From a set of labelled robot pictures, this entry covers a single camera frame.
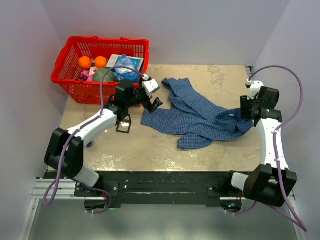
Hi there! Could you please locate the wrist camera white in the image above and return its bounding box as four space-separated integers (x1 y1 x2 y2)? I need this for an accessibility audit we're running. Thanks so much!
142 79 160 98
245 80 264 100

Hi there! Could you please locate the pink snack packet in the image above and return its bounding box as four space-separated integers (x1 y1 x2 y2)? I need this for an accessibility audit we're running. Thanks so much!
79 66 98 82

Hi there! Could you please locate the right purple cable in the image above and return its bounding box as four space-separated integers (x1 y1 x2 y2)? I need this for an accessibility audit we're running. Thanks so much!
224 65 308 232

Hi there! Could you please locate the blue silver drink can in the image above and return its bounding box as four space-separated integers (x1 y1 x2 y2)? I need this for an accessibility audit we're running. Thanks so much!
86 140 94 148

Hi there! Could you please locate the blue checkered shirt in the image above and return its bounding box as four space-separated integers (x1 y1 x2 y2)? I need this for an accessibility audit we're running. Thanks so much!
140 78 254 150

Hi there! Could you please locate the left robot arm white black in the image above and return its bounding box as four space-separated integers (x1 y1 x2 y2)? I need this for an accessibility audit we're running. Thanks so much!
44 78 163 196

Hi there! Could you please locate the white blue carton box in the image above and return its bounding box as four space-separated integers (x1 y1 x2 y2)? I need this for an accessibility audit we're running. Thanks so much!
106 54 144 72

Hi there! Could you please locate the black folding mirror frame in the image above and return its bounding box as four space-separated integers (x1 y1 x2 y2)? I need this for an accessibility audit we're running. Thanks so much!
116 114 132 134

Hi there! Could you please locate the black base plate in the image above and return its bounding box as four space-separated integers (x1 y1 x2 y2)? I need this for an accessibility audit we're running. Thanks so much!
42 171 283 210

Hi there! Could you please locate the orange fruit right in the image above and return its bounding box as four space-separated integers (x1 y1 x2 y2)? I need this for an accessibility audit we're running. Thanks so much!
94 56 108 69

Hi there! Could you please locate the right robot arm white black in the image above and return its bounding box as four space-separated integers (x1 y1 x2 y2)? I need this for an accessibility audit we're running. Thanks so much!
222 81 297 208

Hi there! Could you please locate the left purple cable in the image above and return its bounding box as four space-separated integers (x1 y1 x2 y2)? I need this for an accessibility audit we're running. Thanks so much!
43 65 149 215

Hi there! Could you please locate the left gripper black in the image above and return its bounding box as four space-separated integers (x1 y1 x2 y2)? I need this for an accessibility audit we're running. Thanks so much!
126 78 163 113

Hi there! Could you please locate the green melon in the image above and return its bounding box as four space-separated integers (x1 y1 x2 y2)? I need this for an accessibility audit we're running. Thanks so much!
92 68 118 83

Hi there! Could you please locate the orange fruit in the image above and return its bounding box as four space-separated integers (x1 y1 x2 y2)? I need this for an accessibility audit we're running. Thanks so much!
78 56 93 69
94 56 108 69

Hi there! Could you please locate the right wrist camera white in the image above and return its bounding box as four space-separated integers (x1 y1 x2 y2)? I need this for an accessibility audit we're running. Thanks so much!
245 80 264 100

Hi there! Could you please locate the red plastic shopping basket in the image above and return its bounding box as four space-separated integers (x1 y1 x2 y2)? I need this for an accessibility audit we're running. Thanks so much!
51 36 150 105

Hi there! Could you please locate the blue plastic bag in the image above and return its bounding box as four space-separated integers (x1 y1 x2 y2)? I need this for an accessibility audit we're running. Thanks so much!
114 54 141 83

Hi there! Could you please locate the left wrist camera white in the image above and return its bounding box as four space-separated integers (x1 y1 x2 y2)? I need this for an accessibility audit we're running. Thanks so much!
142 79 160 98

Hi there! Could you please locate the orange fruit left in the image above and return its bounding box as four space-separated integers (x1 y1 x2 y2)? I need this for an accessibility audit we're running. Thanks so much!
78 56 93 69

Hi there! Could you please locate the purple cable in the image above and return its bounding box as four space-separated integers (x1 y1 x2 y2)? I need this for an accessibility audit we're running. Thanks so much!
224 65 308 232
43 65 149 215

